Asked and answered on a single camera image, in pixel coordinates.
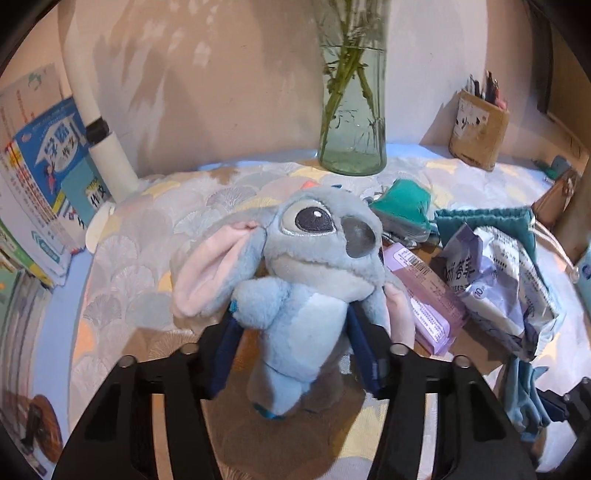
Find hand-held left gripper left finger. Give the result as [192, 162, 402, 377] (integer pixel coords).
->
[54, 300, 245, 480]

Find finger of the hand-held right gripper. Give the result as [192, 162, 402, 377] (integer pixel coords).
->
[538, 390, 568, 423]

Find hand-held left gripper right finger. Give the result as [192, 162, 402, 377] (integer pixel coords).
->
[346, 305, 541, 480]

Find blue plush toy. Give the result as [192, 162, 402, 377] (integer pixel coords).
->
[171, 182, 416, 421]

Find green cloth bundle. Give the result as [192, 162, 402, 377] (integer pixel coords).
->
[369, 179, 439, 245]

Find light blue cloth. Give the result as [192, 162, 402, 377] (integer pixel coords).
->
[501, 355, 555, 444]

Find purple tissue packet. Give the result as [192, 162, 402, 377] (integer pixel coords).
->
[382, 242, 472, 356]

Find fan pattern tablecloth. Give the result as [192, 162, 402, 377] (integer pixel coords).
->
[69, 154, 591, 480]

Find white crumpled wipes packet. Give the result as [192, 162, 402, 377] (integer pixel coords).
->
[438, 224, 564, 361]

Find round wooden stand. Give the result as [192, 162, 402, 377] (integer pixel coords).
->
[14, 394, 63, 476]

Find glass vase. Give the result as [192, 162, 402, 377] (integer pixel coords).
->
[318, 0, 387, 176]

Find brown leather bag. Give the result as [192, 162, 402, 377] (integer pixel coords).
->
[531, 168, 580, 232]

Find teal small booklet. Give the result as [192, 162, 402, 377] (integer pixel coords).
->
[60, 157, 114, 222]

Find white lamp pole black band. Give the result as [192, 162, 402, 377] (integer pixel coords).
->
[62, 18, 139, 252]

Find green book stack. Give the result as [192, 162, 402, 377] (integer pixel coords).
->
[0, 222, 54, 289]

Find brown paper pen holder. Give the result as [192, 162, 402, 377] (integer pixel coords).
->
[449, 90, 511, 171]

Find green flower stems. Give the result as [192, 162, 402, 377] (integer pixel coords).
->
[314, 0, 393, 153]

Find blue cover workbook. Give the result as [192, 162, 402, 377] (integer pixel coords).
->
[4, 97, 93, 222]

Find bundle of pens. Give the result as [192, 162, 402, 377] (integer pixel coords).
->
[466, 69, 509, 112]

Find teal drawstring bag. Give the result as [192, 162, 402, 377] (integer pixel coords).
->
[434, 208, 580, 282]

